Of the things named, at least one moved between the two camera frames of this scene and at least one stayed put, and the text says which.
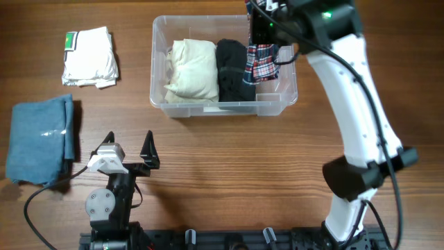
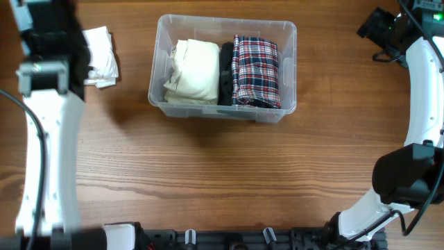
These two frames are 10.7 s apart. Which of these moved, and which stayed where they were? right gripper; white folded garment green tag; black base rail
Moved: right gripper
Stayed: white folded garment green tag; black base rail
